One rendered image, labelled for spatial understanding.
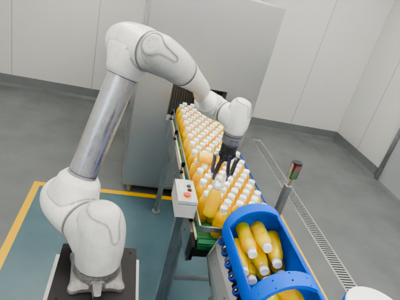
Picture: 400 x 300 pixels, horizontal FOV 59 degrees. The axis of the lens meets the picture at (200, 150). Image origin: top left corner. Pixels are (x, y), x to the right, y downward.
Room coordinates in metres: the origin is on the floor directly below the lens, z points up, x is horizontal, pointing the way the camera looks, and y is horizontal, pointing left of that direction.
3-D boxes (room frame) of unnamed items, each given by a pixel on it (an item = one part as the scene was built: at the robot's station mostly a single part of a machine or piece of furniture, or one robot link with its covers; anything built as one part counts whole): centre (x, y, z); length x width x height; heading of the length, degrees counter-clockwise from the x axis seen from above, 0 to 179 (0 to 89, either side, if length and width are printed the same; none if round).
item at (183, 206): (1.53, 0.02, 1.05); 0.20 x 0.10 x 0.10; 15
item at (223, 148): (1.48, -0.13, 1.39); 0.08 x 0.07 x 0.09; 105
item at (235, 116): (1.49, -0.12, 1.57); 0.13 x 0.11 x 0.16; 54
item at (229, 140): (1.48, -0.13, 1.46); 0.09 x 0.09 x 0.06
